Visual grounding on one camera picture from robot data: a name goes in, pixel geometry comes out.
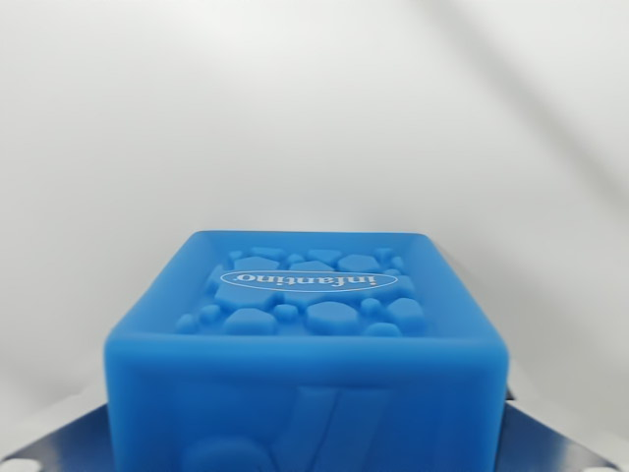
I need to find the blue rubber infantino cube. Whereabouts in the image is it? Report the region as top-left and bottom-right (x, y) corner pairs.
(103, 228), (510, 472)

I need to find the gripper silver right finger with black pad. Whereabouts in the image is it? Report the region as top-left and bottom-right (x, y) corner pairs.
(505, 385), (629, 472)

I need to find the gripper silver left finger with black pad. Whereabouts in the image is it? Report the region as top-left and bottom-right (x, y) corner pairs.
(0, 402), (107, 472)

